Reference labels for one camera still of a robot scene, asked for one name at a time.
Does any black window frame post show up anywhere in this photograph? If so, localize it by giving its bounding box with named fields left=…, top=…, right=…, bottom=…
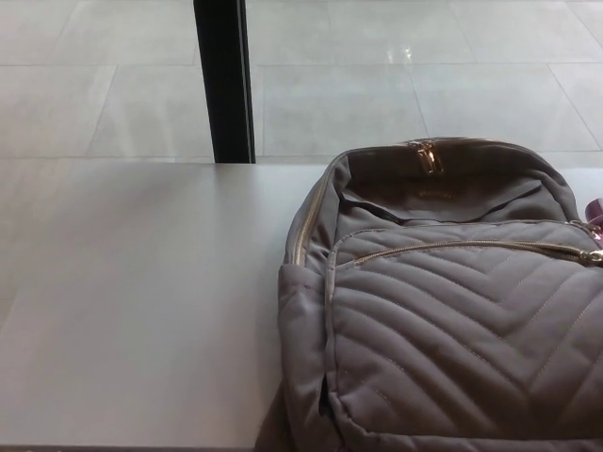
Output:
left=192, top=0, right=256, bottom=165

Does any grey quilted backpack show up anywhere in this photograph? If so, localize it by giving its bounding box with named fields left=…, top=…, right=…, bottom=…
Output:
left=267, top=136, right=603, bottom=452

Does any pink transparent bottle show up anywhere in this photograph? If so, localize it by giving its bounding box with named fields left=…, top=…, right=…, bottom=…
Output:
left=584, top=197, right=603, bottom=246

